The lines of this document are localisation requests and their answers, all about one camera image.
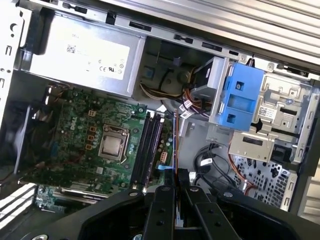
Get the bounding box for grey power supply unit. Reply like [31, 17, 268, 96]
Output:
[18, 13, 146, 100]

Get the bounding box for green motherboard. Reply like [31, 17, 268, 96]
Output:
[17, 87, 176, 201]

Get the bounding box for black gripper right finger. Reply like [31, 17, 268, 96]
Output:
[178, 169, 308, 240]

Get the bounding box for grey metal drive cage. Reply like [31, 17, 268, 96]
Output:
[208, 57, 319, 166]

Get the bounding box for blue wire connector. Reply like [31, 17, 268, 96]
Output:
[155, 161, 175, 174]

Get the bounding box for multicoloured power wire bundle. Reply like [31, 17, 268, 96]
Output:
[139, 69, 213, 118]

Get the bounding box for black case fan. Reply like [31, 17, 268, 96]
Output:
[0, 99, 35, 176]

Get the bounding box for RAM stick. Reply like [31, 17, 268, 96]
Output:
[173, 108, 184, 226]

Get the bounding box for silver CPU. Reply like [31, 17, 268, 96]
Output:
[101, 134, 124, 157]

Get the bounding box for metal CPU socket cover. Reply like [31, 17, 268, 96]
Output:
[97, 123, 131, 162]

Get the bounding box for blue plastic bay latch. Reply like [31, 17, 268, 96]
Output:
[219, 62, 265, 132]

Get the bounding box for black RAM slot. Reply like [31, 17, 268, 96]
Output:
[144, 113, 165, 190]

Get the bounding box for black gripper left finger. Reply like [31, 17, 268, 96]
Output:
[22, 170, 175, 240]

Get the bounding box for black open PC case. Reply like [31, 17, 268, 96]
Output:
[0, 0, 320, 240]

